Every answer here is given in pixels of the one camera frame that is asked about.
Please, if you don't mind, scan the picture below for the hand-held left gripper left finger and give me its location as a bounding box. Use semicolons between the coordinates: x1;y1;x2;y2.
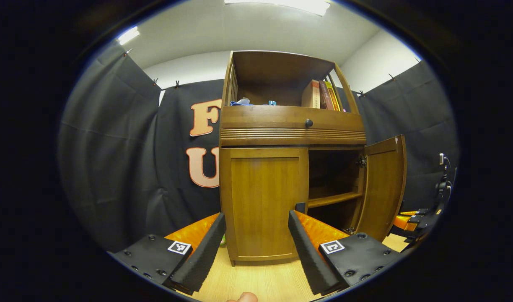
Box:
108;212;227;295

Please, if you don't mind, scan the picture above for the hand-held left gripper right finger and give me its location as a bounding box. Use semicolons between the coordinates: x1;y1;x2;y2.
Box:
288;210;402;296

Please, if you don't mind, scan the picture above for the wooden shoe cabinet door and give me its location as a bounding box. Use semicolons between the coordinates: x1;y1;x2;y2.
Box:
219;147;310;267
356;134;408;243

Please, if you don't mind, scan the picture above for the wooden double-door shoe cabinet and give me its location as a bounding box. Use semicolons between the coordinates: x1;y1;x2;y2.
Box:
219;50;408;267

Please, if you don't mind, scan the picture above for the black backdrop cloth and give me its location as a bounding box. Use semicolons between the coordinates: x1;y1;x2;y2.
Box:
57;42;460;252

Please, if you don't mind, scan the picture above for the wooden drawer with black knob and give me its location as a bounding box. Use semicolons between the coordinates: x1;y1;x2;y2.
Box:
220;105;367;146

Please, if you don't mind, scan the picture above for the dark brown book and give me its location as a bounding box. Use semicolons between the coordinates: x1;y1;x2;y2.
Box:
319;81;334;110

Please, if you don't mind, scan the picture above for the ceiling light strip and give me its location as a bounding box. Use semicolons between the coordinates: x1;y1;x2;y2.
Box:
117;26;140;46

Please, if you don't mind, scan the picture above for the ceiling light panel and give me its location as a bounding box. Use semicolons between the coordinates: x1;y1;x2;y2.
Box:
224;0;331;16

